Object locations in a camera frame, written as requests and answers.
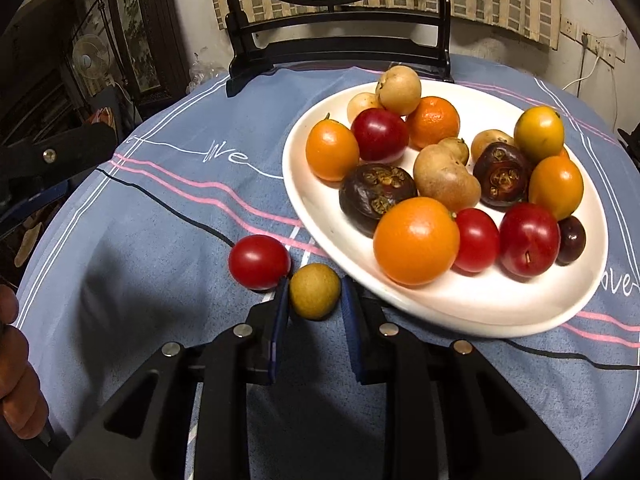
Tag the large red plum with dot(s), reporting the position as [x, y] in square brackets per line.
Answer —
[529, 240]

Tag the dark framed painting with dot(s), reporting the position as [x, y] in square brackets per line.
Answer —
[135, 25]

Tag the white standing fan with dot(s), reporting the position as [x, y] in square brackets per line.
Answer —
[90, 57]

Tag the dark purple plum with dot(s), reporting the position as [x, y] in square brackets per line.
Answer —
[571, 240]

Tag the red apple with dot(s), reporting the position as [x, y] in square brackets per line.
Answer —
[379, 135]

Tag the clear plastic bag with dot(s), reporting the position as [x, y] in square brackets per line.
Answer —
[202, 72]

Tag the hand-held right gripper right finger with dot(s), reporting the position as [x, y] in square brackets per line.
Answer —
[352, 330]

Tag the white round plate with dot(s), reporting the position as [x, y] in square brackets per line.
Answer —
[450, 305]

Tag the orange tangerine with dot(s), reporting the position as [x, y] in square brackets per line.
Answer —
[331, 150]
[416, 240]
[556, 187]
[564, 153]
[435, 120]

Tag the white wall socket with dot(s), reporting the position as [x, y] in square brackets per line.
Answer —
[589, 41]
[609, 54]
[567, 25]

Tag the yellow-green tangerine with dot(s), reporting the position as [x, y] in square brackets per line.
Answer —
[539, 132]

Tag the small yellow-green plum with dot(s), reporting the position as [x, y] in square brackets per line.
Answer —
[315, 290]

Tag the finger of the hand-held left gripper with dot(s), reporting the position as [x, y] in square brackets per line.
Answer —
[32, 202]
[60, 152]

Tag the person's left hand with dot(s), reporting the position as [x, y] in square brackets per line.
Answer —
[17, 375]

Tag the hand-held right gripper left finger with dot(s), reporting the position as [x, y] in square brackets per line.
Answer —
[280, 320]

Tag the blue striped tablecloth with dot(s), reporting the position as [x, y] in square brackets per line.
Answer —
[150, 260]

